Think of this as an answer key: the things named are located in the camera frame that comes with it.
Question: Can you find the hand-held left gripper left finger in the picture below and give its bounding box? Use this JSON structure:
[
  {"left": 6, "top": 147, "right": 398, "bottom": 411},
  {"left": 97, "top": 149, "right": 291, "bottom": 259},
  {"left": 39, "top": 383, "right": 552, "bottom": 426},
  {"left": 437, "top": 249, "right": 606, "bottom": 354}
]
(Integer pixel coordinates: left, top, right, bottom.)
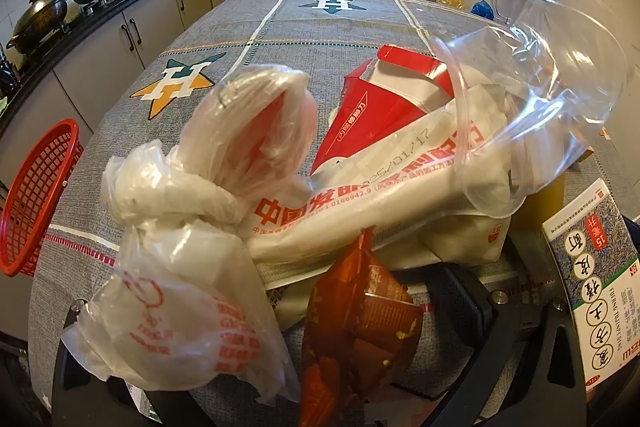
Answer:
[{"left": 50, "top": 299, "right": 201, "bottom": 427}]

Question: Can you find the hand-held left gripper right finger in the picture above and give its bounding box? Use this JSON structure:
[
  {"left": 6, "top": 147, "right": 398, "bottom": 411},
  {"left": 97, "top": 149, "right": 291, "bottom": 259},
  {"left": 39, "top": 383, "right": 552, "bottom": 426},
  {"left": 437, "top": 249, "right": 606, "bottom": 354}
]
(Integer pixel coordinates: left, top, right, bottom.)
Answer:
[{"left": 400, "top": 264, "right": 591, "bottom": 427}]

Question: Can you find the white pouch with red logo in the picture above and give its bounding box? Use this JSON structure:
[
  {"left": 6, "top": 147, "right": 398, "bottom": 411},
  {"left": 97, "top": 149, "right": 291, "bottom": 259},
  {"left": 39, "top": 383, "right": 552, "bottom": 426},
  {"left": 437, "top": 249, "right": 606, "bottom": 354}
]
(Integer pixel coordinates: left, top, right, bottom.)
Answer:
[{"left": 425, "top": 209, "right": 512, "bottom": 268}]

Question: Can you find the red snack wrapper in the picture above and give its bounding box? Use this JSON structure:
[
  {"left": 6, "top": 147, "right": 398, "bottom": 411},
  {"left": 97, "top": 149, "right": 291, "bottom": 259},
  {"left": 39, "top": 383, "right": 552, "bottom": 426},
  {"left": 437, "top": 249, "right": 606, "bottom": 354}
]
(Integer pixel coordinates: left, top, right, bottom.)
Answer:
[{"left": 297, "top": 227, "right": 426, "bottom": 427}]

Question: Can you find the orange box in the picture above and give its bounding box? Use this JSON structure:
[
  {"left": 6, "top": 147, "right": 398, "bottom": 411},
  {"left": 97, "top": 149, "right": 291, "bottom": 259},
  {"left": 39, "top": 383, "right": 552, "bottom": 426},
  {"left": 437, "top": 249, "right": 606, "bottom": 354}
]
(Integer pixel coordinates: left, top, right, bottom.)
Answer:
[{"left": 510, "top": 169, "right": 566, "bottom": 233}]

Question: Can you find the white medicine box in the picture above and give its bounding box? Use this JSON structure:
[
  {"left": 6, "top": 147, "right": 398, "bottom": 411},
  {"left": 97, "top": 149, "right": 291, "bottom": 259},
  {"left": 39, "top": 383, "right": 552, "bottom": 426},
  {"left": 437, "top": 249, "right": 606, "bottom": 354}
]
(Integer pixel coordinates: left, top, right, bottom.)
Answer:
[{"left": 542, "top": 179, "right": 640, "bottom": 390}]

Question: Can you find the long white red-lettered wrapper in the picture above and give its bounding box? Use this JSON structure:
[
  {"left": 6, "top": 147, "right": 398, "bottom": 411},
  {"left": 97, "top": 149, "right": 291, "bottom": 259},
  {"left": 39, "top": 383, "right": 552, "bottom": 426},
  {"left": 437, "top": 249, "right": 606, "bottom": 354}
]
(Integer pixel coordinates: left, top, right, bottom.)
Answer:
[{"left": 245, "top": 99, "right": 506, "bottom": 268}]

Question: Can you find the red print white plastic bag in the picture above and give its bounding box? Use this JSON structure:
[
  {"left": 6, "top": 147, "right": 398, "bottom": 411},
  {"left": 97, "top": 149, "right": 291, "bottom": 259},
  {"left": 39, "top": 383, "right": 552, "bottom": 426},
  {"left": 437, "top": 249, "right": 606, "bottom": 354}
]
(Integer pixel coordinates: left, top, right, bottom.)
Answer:
[{"left": 60, "top": 227, "right": 301, "bottom": 403}]

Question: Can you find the red plastic basket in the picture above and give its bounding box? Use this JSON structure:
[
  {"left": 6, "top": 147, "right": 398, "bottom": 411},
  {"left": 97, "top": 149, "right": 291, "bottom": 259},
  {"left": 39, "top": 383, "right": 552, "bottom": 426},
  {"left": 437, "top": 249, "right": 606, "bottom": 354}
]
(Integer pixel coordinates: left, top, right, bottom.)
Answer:
[{"left": 0, "top": 119, "right": 85, "bottom": 278}]

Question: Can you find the red paper carton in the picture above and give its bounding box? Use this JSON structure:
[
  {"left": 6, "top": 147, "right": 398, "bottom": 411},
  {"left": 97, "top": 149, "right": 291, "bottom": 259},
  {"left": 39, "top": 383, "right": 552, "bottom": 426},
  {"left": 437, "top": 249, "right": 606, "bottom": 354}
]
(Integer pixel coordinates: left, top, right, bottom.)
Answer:
[{"left": 310, "top": 44, "right": 458, "bottom": 178}]

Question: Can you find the knotted white plastic bag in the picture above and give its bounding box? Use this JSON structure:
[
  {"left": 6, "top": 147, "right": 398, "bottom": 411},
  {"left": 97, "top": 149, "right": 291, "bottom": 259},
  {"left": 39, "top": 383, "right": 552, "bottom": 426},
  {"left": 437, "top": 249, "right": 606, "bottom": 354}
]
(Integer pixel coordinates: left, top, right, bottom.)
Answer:
[{"left": 100, "top": 64, "right": 318, "bottom": 233}]

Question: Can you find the clear plastic jug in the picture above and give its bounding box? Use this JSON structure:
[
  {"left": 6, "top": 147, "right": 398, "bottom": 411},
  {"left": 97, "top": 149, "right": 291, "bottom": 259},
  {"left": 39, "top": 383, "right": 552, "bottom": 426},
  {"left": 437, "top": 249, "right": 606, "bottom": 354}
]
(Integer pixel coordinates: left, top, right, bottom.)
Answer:
[{"left": 430, "top": 0, "right": 630, "bottom": 215}]

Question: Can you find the grey star print tablecloth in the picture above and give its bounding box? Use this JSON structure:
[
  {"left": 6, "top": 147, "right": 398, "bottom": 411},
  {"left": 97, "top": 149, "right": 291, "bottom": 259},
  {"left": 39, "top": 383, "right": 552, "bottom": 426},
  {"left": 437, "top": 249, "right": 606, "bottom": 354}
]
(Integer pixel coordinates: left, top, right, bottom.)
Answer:
[{"left": 30, "top": 0, "right": 640, "bottom": 427}]

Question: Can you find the dark wok with lid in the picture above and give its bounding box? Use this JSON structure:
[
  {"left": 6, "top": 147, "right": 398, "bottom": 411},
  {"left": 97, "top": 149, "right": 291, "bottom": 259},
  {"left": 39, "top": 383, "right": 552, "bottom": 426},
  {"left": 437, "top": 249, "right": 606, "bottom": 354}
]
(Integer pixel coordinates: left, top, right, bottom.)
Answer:
[{"left": 6, "top": 0, "right": 71, "bottom": 55}]

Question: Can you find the gas stove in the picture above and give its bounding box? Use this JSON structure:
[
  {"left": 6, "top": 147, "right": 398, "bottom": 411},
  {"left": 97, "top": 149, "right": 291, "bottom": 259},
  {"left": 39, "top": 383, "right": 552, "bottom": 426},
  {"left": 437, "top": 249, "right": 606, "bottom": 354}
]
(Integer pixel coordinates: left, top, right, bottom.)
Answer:
[{"left": 65, "top": 0, "right": 151, "bottom": 32}]

